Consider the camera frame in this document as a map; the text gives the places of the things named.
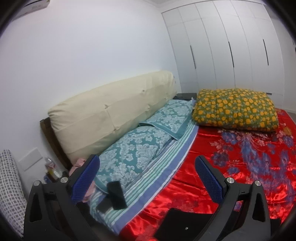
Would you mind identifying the white wall switch panel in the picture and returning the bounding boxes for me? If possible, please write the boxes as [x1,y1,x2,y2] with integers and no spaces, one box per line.
[19,148,43,171]

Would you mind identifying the black phone on bed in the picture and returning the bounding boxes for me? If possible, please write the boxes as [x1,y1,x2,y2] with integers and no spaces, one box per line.
[96,196,113,213]

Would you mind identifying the cream padded headboard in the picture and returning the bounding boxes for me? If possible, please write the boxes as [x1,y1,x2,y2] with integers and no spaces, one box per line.
[48,70,177,164]

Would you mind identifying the black pants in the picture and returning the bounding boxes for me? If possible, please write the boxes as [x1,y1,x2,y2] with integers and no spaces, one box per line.
[153,207,282,241]

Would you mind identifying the plastic bottle on nightstand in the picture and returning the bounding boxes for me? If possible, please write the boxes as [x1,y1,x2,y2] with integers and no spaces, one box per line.
[45,157,62,180]

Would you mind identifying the black nightstand far side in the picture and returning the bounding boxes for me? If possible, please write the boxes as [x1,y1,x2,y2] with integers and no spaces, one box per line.
[173,93,197,101]

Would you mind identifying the dark wooden bed frame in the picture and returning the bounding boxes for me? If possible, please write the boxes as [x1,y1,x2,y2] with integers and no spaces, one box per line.
[40,117,73,171]

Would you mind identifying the striped blue green bedsheet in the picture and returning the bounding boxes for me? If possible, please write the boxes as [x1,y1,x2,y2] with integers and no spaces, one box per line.
[89,120,199,235]

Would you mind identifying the white wardrobe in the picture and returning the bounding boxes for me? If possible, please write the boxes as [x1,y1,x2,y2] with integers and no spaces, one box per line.
[162,1,295,112]

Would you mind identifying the teal damask pillow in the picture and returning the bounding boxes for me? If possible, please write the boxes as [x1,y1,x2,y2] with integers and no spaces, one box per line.
[94,126,172,193]
[139,99,193,140]

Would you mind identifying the pink cloth by pillow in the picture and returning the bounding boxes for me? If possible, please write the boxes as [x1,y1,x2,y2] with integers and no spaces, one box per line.
[69,158,96,202]

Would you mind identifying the black wallet on bed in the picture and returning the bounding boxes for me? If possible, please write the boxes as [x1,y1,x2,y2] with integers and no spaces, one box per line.
[107,181,127,210]

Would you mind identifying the white air conditioner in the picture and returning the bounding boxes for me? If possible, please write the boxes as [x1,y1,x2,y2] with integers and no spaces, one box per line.
[15,0,51,19]

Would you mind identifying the green orange floral folded quilt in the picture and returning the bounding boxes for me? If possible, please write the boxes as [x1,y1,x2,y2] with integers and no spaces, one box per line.
[192,88,279,132]

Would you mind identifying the white grid patterned cushion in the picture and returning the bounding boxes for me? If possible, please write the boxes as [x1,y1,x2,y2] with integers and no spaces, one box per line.
[1,150,27,238]

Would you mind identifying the teal damask pillow near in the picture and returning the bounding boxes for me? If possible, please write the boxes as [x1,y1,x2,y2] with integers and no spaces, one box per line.
[94,126,172,193]

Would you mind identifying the teal damask pillow far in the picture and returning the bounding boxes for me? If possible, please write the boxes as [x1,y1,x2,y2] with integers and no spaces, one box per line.
[139,99,193,140]

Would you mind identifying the red floral satin bedspread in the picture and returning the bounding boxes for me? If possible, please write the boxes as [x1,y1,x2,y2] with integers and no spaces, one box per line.
[119,109,295,240]

